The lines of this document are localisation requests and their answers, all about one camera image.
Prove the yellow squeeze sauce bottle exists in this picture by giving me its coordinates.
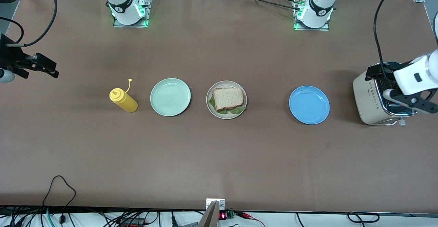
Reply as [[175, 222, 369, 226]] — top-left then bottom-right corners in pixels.
[[109, 79, 139, 113]]

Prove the green lettuce leaf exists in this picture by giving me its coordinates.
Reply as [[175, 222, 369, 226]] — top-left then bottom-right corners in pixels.
[[209, 95, 247, 115]]

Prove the bread slice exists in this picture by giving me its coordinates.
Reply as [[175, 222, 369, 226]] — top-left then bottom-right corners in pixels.
[[213, 87, 244, 111]]

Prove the blue plate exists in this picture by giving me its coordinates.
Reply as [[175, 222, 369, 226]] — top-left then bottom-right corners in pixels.
[[289, 85, 330, 125]]

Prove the mint green plate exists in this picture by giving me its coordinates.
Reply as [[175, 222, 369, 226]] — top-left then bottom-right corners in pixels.
[[150, 78, 191, 117]]

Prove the beige plate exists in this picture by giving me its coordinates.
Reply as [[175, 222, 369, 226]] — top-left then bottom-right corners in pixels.
[[206, 80, 247, 120]]

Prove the beige chrome toaster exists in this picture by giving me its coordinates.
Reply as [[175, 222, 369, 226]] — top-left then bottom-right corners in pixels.
[[352, 62, 420, 126]]

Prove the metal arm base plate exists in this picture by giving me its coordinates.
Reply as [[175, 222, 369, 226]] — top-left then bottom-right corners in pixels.
[[293, 0, 331, 31], [113, 0, 153, 28]]

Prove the thin black looped cable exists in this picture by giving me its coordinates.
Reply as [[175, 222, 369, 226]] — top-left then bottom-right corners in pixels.
[[43, 176, 76, 217]]

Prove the black coiled floor cable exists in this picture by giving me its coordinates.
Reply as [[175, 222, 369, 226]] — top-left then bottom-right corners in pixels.
[[347, 212, 380, 223]]

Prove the black cable across table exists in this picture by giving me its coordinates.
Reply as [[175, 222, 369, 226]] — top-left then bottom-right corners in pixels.
[[222, 0, 301, 12]]

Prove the teal cable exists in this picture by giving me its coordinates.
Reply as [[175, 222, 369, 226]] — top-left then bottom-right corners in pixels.
[[46, 207, 56, 227]]

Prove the metal mounting bracket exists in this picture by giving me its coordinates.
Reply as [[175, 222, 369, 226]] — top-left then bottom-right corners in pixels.
[[198, 199, 225, 227]]

